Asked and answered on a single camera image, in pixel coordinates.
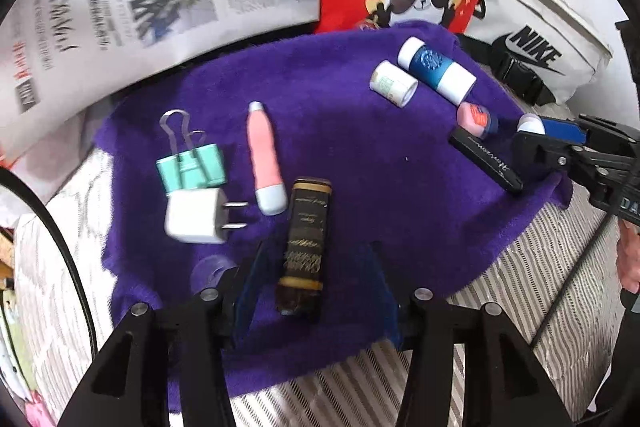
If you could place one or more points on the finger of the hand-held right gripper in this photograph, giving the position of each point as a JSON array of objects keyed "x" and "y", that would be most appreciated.
[
  {"x": 562, "y": 129},
  {"x": 545, "y": 149}
]

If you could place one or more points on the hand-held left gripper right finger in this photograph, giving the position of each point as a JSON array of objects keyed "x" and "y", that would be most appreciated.
[{"x": 386, "y": 302}]

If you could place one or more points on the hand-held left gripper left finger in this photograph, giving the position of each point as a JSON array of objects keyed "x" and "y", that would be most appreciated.
[{"x": 247, "y": 302}]

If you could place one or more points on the small white roller bottle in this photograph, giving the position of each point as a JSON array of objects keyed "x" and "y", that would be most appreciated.
[{"x": 530, "y": 123}]

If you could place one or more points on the clear plastic cap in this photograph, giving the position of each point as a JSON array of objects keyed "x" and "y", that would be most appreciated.
[{"x": 212, "y": 269}]

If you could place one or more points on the small pink balm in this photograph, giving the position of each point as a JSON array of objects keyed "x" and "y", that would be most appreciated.
[{"x": 472, "y": 117}]

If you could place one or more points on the black and gold tube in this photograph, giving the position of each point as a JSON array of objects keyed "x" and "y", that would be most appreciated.
[{"x": 305, "y": 247}]

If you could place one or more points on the white charger plug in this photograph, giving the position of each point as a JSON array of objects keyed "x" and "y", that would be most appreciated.
[{"x": 192, "y": 217}]

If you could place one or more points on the pink and white tube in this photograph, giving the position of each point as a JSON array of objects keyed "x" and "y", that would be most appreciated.
[{"x": 265, "y": 157}]

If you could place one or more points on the small white jar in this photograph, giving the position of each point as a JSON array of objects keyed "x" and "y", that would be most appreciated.
[{"x": 392, "y": 83}]

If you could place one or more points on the person's right forearm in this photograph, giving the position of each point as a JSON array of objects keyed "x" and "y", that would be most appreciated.
[{"x": 622, "y": 402}]

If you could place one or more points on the person's right hand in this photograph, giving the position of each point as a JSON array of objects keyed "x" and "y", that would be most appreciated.
[{"x": 631, "y": 257}]

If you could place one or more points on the white waist bag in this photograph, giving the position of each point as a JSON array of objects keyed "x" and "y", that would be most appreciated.
[{"x": 565, "y": 7}]

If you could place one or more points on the purple towel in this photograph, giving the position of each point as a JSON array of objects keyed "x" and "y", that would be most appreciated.
[{"x": 360, "y": 167}]

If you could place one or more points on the blue and white bottle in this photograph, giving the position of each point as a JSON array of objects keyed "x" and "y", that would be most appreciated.
[{"x": 430, "y": 64}]

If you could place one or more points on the teal binder clip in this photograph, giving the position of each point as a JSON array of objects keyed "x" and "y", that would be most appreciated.
[{"x": 190, "y": 169}]

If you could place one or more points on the newspaper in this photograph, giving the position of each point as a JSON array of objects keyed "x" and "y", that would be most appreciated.
[{"x": 100, "y": 7}]

